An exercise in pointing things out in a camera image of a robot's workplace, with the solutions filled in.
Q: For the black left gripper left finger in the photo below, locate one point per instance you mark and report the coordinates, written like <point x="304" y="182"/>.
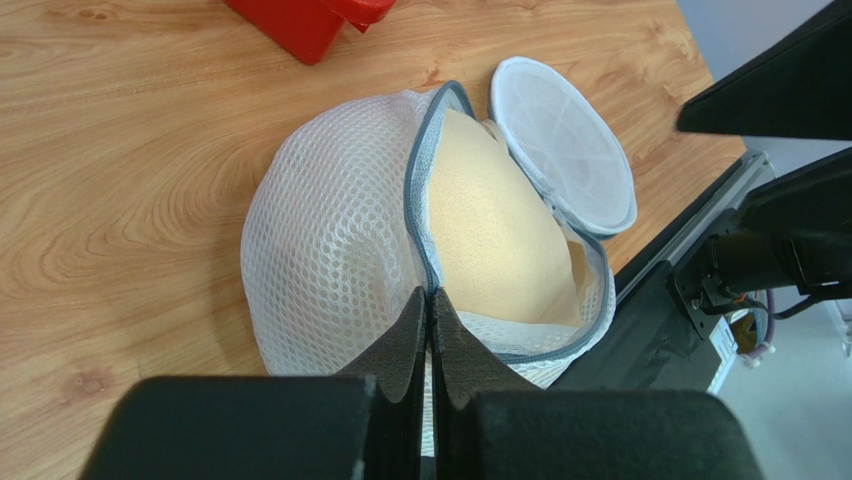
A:
<point x="363" y="422"/>

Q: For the red plastic tray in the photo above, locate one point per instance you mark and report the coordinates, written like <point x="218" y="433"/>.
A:
<point x="308" y="28"/>

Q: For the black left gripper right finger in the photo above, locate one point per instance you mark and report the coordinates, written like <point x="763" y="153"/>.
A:
<point x="491" y="423"/>

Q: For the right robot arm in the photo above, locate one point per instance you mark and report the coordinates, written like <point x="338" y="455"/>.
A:
<point x="794" y="230"/>

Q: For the beige bra in bag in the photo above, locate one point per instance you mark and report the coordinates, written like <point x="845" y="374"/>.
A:
<point x="502" y="252"/>

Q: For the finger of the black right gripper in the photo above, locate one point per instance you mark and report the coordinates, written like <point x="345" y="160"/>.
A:
<point x="799" y="88"/>

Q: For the white mesh laundry bag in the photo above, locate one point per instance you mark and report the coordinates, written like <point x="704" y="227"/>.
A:
<point x="337" y="236"/>

